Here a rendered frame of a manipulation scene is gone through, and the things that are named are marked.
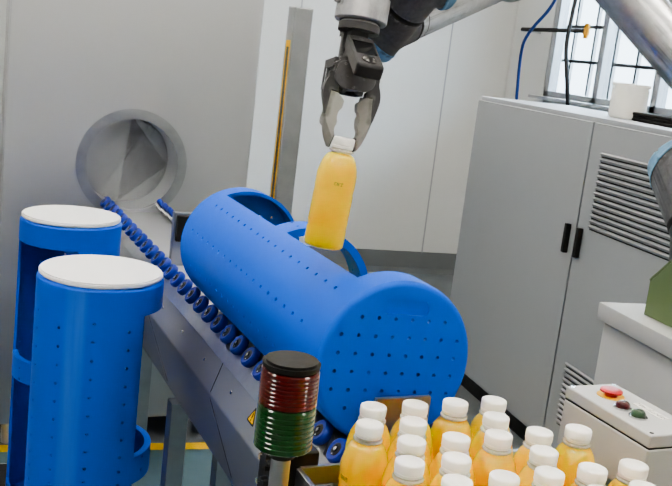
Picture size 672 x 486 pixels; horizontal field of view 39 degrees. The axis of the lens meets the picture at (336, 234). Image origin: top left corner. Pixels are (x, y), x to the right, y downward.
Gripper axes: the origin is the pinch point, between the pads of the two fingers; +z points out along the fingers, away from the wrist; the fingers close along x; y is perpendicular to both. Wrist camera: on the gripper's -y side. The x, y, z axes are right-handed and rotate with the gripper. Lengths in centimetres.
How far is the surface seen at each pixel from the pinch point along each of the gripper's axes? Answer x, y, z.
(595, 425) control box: -40, -26, 38
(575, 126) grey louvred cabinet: -154, 191, -39
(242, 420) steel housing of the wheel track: 3, 27, 55
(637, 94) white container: -175, 184, -56
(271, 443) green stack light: 19, -57, 37
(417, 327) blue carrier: -15.5, -8.0, 28.4
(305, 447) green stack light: 16, -57, 37
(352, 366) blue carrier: -5.3, -8.5, 36.0
